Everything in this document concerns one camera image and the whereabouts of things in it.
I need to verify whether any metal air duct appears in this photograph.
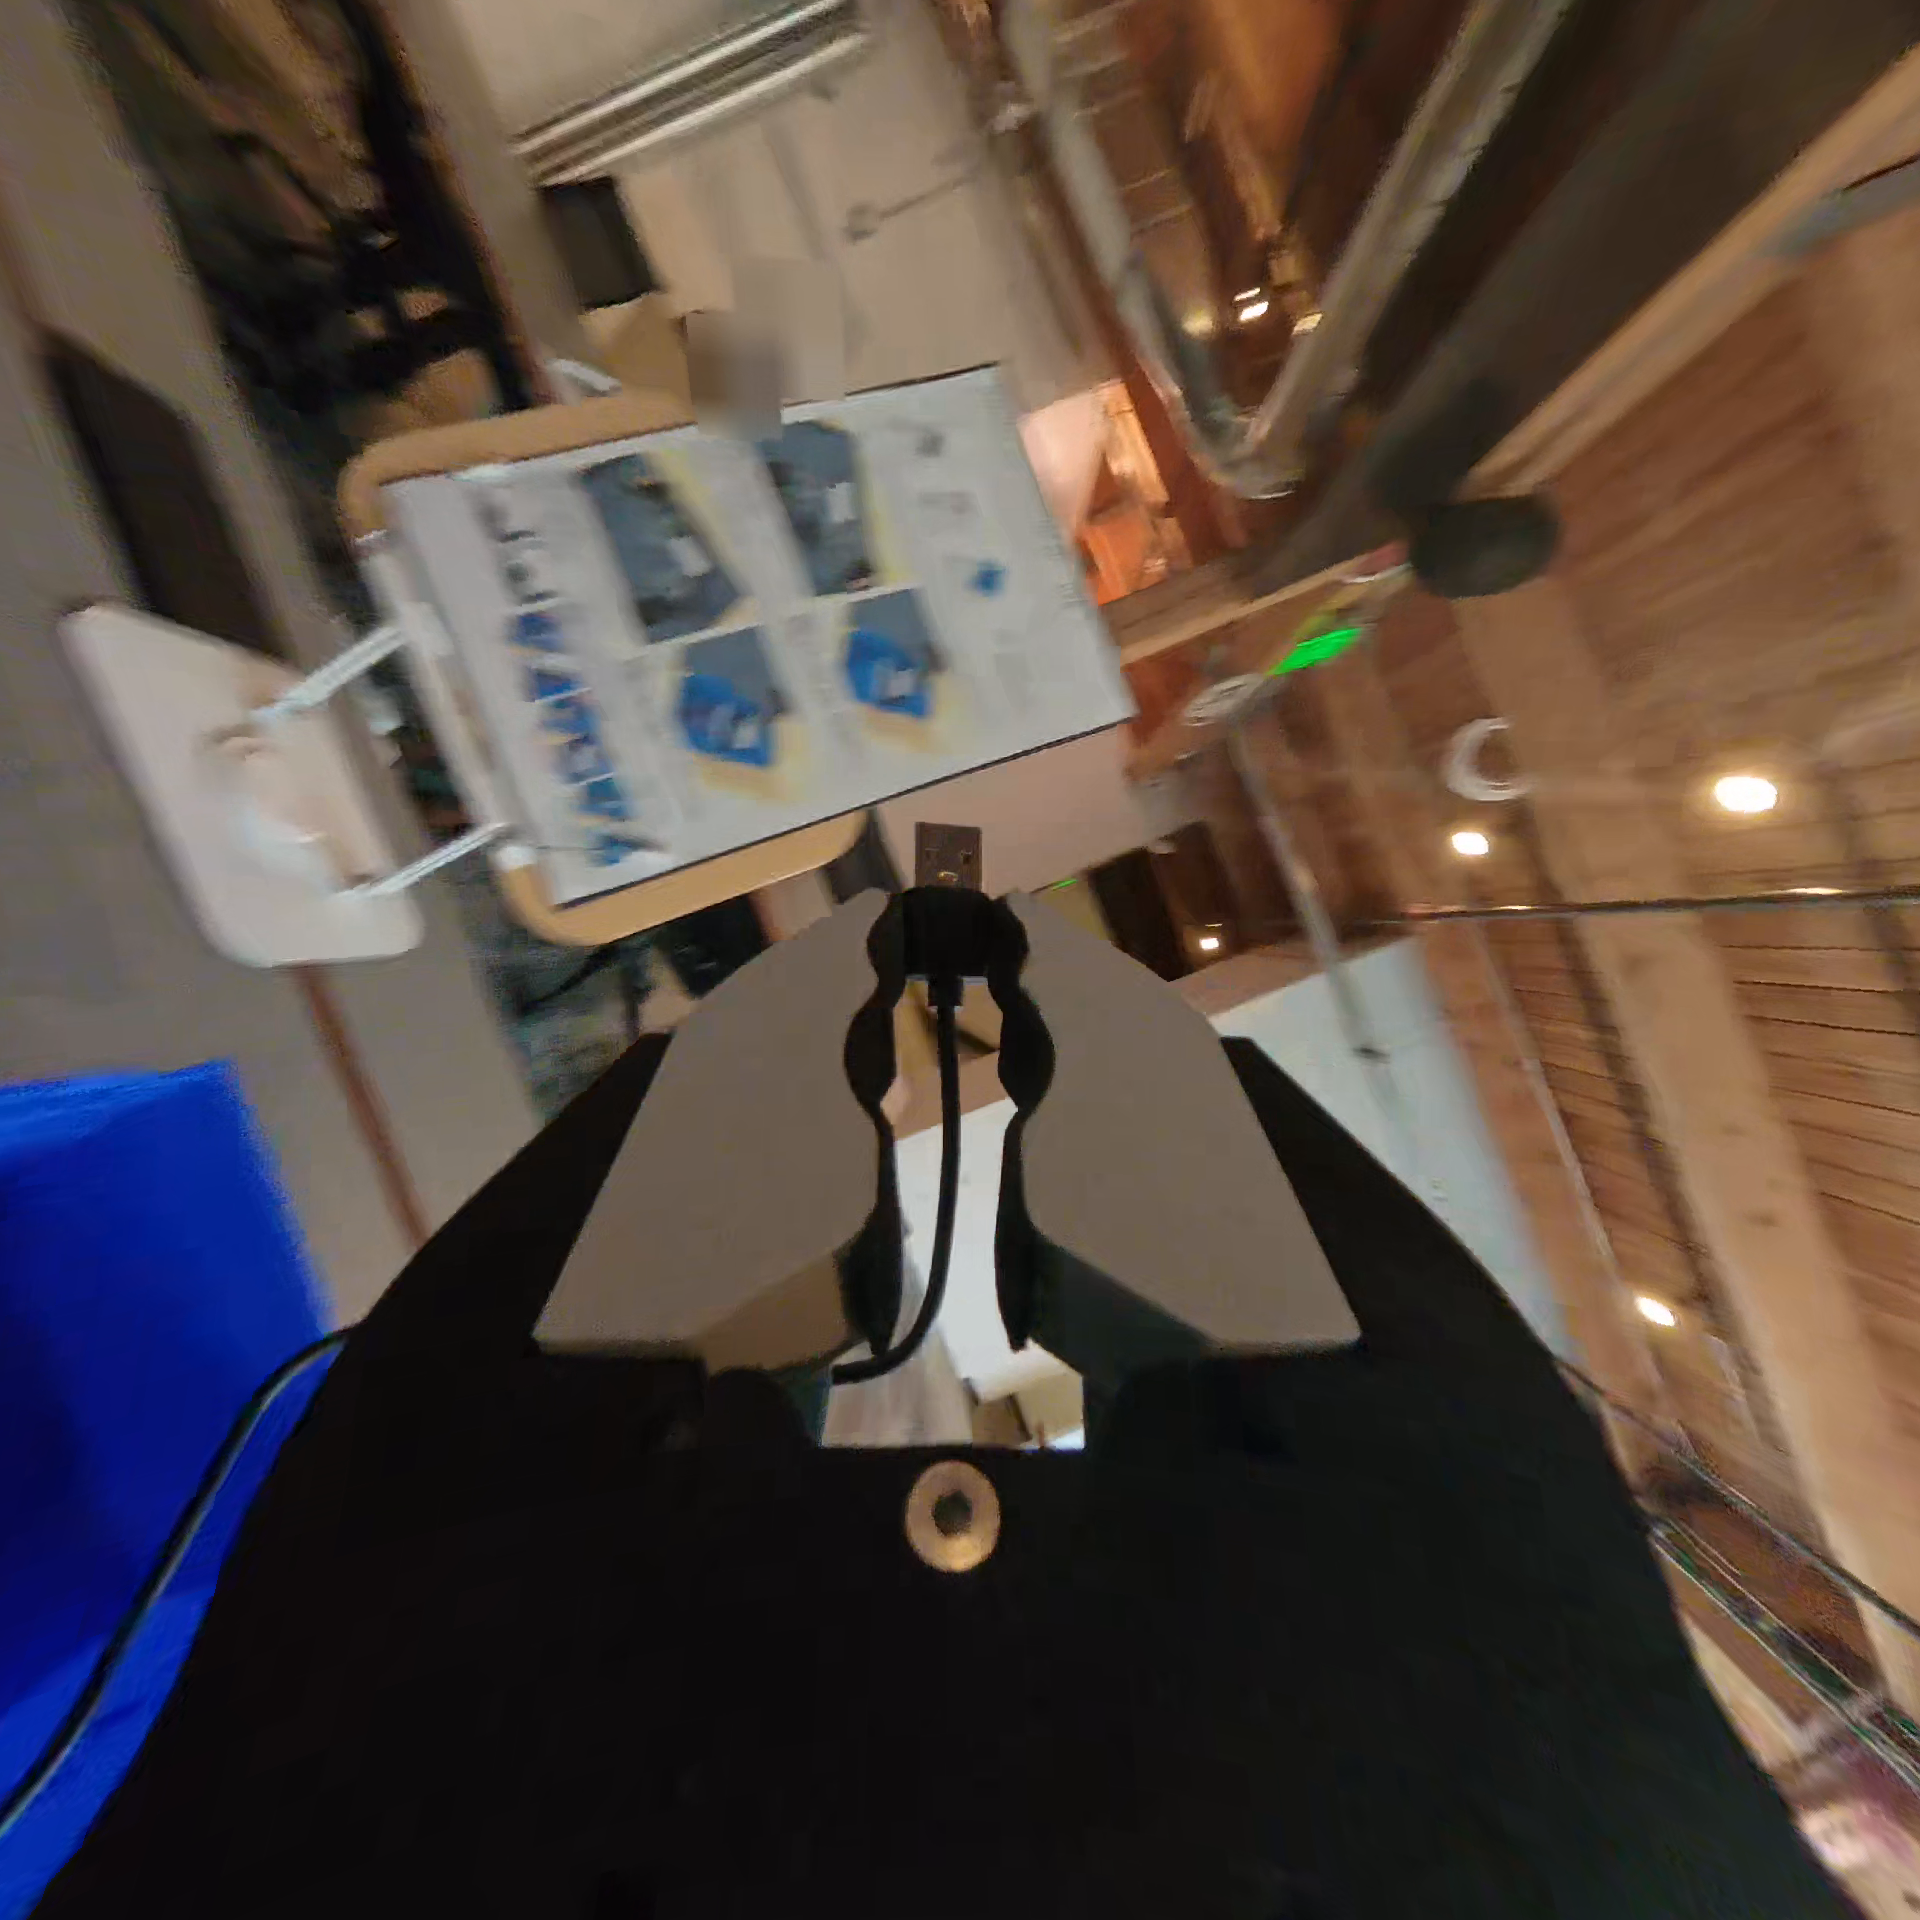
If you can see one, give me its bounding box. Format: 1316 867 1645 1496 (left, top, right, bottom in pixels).
997 0 1578 500

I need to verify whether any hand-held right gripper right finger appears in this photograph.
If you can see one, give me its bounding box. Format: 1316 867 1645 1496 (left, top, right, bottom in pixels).
990 894 1363 1397

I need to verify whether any instruction poster board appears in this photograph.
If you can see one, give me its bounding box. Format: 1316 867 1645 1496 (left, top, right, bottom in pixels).
375 363 1136 913

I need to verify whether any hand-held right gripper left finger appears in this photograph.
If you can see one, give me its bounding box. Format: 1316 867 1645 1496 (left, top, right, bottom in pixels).
533 886 909 1373

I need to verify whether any metal duct pipe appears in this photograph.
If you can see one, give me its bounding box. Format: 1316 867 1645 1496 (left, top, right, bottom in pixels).
509 0 872 182

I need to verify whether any blue plastic bin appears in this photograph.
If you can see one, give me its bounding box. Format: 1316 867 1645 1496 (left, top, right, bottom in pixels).
0 1056 344 1895

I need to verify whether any thin black USB cable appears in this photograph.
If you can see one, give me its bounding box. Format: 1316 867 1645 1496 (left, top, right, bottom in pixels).
0 819 1002 1819

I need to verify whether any black rectangular desk panel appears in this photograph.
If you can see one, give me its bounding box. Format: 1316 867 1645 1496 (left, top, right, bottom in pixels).
36 328 287 649

